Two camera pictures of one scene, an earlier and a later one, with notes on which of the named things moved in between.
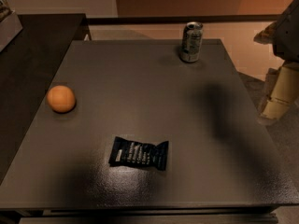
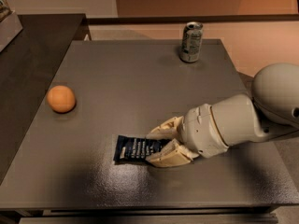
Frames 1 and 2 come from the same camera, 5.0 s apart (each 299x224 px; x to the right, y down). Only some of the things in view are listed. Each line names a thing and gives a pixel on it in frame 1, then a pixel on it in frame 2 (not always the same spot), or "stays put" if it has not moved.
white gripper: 289,36 -> 198,131
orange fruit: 61,99 stays put
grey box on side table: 9,29 stays put
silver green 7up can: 191,49 stays put
